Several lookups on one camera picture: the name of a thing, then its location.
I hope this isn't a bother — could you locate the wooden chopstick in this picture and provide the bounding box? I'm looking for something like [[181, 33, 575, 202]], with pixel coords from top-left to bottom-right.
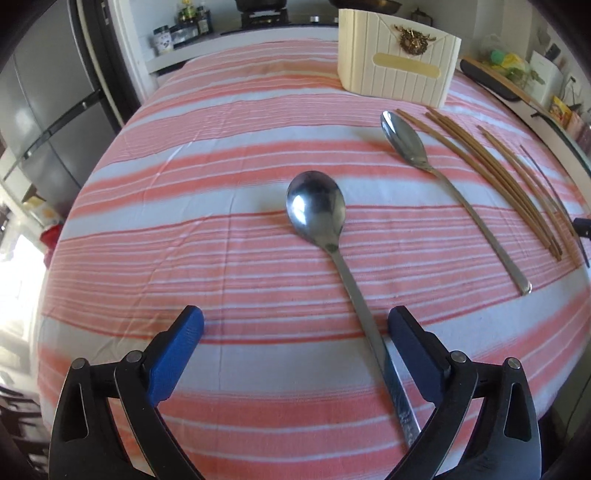
[[520, 145, 590, 268], [478, 126, 580, 266], [397, 109, 562, 260], [426, 107, 562, 260], [426, 111, 555, 254]]

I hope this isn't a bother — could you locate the ribbed handle steel spoon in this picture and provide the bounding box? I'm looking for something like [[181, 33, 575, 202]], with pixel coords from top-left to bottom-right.
[[381, 111, 533, 296]]

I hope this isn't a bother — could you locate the smooth handle steel spoon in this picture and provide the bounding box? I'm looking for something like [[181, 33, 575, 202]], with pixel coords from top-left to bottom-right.
[[286, 171, 421, 446]]

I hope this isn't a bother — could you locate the wooden cutting board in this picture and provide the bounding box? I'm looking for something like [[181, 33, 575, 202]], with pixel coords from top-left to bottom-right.
[[459, 56, 557, 126]]

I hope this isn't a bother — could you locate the white knife block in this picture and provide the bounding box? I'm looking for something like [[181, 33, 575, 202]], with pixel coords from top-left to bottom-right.
[[526, 51, 563, 110]]

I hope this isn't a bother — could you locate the bag of sponges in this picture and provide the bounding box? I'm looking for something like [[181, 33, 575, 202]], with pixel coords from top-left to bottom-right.
[[479, 34, 546, 89]]

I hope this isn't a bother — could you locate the cream utensil holder box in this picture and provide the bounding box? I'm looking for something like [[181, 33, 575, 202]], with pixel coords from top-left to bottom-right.
[[338, 9, 462, 108]]

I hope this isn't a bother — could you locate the dark glass kettle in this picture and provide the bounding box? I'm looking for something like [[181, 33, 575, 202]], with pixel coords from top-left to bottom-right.
[[410, 8, 434, 27]]

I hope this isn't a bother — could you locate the dark wok with lid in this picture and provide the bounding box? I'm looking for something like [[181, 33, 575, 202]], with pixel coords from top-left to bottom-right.
[[329, 0, 402, 15]]

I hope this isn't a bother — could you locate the pink striped tablecloth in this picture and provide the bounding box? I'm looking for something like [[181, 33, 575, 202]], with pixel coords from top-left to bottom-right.
[[38, 40, 590, 479]]

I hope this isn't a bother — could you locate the grey double door refrigerator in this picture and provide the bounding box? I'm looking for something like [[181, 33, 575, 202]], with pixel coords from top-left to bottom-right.
[[1, 1, 120, 216]]

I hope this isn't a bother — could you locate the black gas stove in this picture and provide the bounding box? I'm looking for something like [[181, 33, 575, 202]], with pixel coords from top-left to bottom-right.
[[221, 9, 339, 35]]

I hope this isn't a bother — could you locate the black pot red lid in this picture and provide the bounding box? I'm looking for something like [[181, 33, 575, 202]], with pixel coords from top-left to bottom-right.
[[235, 0, 287, 14]]

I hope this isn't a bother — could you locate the sauce bottles group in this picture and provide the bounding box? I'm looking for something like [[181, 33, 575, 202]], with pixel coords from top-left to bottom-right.
[[177, 0, 214, 36]]

